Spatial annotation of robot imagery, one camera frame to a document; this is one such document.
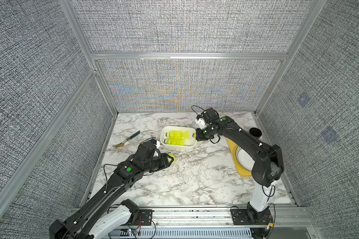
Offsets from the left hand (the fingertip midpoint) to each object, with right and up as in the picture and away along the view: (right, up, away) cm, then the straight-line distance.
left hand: (174, 159), depth 72 cm
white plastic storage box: (+10, +5, +26) cm, 28 cm away
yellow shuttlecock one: (+2, +11, +30) cm, 32 cm away
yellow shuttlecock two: (+3, +6, +27) cm, 28 cm away
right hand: (+12, +12, +14) cm, 22 cm away
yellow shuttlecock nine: (+10, +11, +5) cm, 16 cm away
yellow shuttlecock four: (-3, -2, +23) cm, 23 cm away
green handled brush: (-36, +5, +28) cm, 46 cm away
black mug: (+53, +12, +25) cm, 60 cm away
